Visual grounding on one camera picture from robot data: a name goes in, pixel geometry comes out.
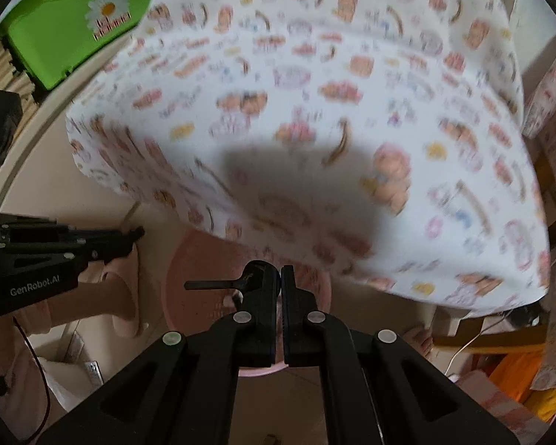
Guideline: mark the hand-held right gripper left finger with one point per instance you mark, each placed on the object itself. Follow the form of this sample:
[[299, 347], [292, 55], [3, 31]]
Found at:
[[264, 324]]

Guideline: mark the green plastic tub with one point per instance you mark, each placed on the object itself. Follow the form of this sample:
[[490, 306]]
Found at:
[[51, 46]]

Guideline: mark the person's right foot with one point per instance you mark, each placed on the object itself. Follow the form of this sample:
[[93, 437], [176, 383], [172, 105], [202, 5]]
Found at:
[[419, 343]]

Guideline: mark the pink plastic basin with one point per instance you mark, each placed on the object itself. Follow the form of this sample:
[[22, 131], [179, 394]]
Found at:
[[199, 296]]

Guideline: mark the beige striped cloth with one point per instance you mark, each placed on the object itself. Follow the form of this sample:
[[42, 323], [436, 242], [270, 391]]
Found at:
[[0, 67]]

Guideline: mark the pink patterned cloth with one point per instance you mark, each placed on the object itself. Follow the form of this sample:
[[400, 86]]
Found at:
[[491, 403]]

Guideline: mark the pink slipper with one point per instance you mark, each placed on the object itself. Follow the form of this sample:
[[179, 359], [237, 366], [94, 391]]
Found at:
[[129, 296]]

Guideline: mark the bear printed tablecloth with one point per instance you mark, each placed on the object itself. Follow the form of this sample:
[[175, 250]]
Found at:
[[352, 79]]

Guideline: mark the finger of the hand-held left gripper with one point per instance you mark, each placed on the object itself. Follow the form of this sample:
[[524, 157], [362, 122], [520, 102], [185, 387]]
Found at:
[[106, 243]]

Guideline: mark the orange cloth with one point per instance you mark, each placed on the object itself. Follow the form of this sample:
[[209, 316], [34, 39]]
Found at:
[[514, 371]]

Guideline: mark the small metal bracket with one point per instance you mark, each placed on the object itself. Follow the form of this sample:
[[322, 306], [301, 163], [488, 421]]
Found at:
[[94, 373]]

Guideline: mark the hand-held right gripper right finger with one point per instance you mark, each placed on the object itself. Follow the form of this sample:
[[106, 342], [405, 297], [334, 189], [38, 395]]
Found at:
[[296, 324]]

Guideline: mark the white cabinet frame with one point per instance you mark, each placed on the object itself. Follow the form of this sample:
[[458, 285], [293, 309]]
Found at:
[[51, 143]]

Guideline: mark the black plastic spoon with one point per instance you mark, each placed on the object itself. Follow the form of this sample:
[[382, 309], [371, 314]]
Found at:
[[213, 284]]

